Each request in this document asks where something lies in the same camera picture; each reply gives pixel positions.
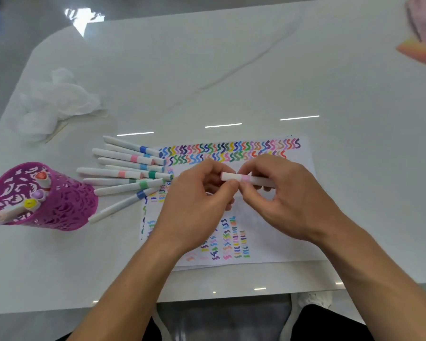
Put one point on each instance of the person's right hand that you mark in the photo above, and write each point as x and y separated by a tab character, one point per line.
298	205

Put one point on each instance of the person's left hand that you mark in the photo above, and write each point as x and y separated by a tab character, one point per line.
191	209

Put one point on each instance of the bunch of white markers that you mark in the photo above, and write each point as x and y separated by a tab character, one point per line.
113	172

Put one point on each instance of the pink perforated pen holder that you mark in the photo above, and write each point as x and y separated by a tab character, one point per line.
71	205

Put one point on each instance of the red banded white marker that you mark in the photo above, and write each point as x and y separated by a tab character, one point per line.
41	176

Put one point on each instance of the purple banded white marker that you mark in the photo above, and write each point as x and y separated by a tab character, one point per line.
38	194

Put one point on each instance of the yellow banded white marker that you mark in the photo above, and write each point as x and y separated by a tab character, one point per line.
30	204

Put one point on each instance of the peach banded white marker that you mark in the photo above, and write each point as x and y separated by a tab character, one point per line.
9	213

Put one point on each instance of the person's right forearm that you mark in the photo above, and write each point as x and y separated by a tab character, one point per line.
383	291

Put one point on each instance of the person's left forearm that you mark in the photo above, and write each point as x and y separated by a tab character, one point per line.
124	298

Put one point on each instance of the person's right white shoe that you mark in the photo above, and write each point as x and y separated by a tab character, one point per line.
294	312

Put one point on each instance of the black trousers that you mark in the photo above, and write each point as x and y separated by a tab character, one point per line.
333	328

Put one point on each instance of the crumpled white tissue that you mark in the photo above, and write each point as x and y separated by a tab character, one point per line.
60	101

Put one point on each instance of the pink yellow eraser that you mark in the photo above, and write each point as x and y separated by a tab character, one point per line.
417	50

